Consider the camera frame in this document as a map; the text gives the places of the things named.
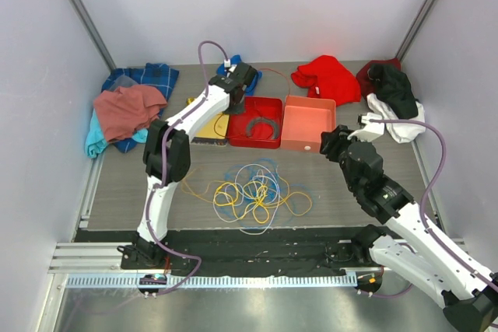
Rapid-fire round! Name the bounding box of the light blue cloth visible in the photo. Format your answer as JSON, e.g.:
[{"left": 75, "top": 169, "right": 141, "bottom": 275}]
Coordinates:
[{"left": 84, "top": 110, "right": 152, "bottom": 159}]

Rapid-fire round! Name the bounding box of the white slotted cable duct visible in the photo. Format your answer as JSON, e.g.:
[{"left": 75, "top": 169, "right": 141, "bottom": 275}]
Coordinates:
[{"left": 66, "top": 272, "right": 357, "bottom": 289}]

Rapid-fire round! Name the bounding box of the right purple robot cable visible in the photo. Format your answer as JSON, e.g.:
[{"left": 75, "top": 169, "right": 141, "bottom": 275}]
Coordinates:
[{"left": 365, "top": 117, "right": 498, "bottom": 297}]

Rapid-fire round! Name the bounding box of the dark red cloth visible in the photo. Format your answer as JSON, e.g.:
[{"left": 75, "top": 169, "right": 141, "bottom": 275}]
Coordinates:
[{"left": 356, "top": 58, "right": 402, "bottom": 99}]

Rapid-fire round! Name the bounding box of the blue plaid cloth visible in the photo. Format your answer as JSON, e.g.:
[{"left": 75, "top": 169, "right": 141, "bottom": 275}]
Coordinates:
[{"left": 100, "top": 61, "right": 181, "bottom": 154}]

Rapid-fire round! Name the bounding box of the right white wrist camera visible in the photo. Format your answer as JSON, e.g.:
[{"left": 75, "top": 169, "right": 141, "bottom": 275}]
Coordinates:
[{"left": 347, "top": 113, "right": 385, "bottom": 142}]

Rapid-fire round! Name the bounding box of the right corner aluminium post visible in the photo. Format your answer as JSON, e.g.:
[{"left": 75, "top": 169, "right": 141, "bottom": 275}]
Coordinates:
[{"left": 395, "top": 0, "right": 438, "bottom": 61}]

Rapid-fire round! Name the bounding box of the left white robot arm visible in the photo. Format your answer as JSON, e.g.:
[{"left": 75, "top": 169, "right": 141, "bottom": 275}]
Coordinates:
[{"left": 128, "top": 62, "right": 258, "bottom": 269}]

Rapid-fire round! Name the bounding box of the gold metal tin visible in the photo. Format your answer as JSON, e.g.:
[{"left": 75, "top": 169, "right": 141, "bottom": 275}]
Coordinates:
[{"left": 184, "top": 100, "right": 230, "bottom": 146}]

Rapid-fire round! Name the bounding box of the corner aluminium post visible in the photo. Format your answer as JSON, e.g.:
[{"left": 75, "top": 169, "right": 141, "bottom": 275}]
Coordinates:
[
  {"left": 68, "top": 0, "right": 117, "bottom": 71},
  {"left": 395, "top": 0, "right": 438, "bottom": 61}
]

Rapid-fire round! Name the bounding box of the black cloth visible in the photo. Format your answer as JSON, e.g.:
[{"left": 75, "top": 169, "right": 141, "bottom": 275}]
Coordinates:
[{"left": 367, "top": 64, "right": 419, "bottom": 119}]

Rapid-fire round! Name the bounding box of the blue cable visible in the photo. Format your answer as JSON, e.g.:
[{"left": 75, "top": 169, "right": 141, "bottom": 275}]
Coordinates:
[{"left": 223, "top": 156, "right": 312, "bottom": 234}]

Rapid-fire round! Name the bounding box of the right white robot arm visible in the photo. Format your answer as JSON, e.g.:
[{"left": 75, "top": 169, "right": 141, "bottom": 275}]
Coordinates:
[{"left": 320, "top": 125, "right": 497, "bottom": 331}]

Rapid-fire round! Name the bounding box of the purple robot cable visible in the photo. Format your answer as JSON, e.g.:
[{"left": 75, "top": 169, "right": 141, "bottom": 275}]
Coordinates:
[
  {"left": 147, "top": 40, "right": 230, "bottom": 296},
  {"left": 365, "top": 117, "right": 498, "bottom": 297}
]

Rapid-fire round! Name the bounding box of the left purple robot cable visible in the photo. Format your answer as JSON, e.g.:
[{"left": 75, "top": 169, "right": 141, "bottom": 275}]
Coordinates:
[{"left": 147, "top": 40, "right": 230, "bottom": 296}]

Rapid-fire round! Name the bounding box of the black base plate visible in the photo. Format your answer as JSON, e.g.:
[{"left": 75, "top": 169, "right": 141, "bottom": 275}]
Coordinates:
[{"left": 118, "top": 225, "right": 389, "bottom": 278}]

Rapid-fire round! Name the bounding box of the salmon pink square box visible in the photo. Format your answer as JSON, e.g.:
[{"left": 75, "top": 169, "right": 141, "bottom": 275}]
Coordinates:
[{"left": 280, "top": 96, "right": 336, "bottom": 153}]

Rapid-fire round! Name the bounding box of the salmon pink cloth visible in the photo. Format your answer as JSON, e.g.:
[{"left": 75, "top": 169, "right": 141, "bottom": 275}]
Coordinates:
[{"left": 93, "top": 85, "right": 167, "bottom": 143}]

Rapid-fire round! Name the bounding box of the white cable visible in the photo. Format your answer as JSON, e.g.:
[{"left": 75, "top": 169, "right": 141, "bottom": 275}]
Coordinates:
[{"left": 214, "top": 160, "right": 283, "bottom": 235}]

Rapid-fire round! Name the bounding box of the left corner aluminium post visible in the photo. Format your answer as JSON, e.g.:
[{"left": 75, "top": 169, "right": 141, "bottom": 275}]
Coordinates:
[{"left": 68, "top": 0, "right": 117, "bottom": 71}]

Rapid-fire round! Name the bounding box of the red square box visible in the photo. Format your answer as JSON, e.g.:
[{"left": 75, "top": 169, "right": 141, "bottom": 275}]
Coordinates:
[{"left": 227, "top": 96, "right": 283, "bottom": 149}]

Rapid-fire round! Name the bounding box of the white cloth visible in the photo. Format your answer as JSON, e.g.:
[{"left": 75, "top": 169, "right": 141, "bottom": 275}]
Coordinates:
[{"left": 366, "top": 93, "right": 426, "bottom": 144}]

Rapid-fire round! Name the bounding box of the grey tape ring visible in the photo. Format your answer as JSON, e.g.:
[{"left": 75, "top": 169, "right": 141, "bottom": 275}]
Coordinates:
[{"left": 246, "top": 116, "right": 281, "bottom": 141}]

